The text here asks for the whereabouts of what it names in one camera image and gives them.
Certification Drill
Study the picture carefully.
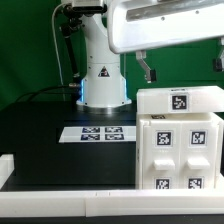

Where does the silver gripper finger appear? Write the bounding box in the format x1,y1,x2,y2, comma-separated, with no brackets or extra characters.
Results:
213,37,224,72

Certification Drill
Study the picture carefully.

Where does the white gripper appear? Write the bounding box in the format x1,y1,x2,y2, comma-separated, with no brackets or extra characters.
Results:
107,0,224,83

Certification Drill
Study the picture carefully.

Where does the white cabinet top block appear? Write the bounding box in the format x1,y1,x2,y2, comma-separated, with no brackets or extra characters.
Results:
137,86,224,114

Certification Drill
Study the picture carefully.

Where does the white door panel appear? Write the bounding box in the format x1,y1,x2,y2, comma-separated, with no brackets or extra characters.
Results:
179,121,222,189
142,125,180,190

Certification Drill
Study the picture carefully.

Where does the white cabinet body box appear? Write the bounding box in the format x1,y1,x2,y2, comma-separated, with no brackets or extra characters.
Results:
135,112,224,189

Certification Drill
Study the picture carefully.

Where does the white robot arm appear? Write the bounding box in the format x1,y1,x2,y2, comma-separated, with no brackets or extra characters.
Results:
61,0,224,113

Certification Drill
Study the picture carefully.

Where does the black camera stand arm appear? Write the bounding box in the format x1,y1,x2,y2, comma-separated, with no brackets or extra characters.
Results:
60,4,82,83

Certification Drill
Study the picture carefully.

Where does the white cable on robot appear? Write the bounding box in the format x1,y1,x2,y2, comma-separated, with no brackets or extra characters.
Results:
51,1,73,88

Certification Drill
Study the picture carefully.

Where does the black cable on table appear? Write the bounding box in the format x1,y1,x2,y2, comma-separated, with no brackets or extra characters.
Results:
14,84,83,103

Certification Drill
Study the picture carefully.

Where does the white marker base plate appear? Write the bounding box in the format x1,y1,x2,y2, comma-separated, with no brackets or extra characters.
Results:
59,126,136,143

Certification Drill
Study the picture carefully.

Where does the white obstacle fence frame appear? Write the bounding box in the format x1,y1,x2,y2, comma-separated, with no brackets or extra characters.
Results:
0,154,224,218

